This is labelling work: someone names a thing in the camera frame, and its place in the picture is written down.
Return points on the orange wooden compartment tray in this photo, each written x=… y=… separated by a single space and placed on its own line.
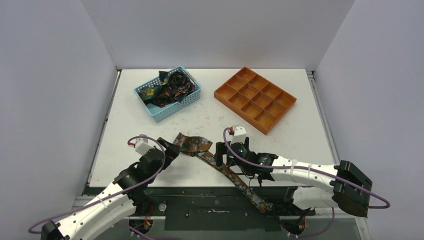
x=255 y=99

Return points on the light blue plastic basket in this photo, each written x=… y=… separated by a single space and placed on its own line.
x=160 y=113

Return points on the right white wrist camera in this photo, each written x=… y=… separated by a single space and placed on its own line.
x=238 y=134

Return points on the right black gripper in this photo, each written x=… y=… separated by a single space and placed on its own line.
x=226 y=155

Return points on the orange floral necktie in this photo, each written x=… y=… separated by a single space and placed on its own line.
x=199 y=147

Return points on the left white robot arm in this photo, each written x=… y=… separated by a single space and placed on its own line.
x=120 y=198

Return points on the black tie with orange swirls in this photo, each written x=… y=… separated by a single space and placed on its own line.
x=175 y=87

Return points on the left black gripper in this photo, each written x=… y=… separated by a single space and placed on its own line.
x=174 y=149

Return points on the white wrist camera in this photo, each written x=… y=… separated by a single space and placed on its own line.
x=143 y=145
x=238 y=134

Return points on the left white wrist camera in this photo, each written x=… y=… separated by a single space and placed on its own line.
x=143 y=145

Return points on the dark tie with yellow flowers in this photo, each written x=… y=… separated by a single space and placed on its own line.
x=149 y=94

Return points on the black metal base plate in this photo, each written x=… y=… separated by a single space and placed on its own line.
x=217 y=208

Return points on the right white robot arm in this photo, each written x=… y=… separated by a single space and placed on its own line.
x=341 y=185

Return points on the aluminium frame rail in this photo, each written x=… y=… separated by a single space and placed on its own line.
x=359 y=223

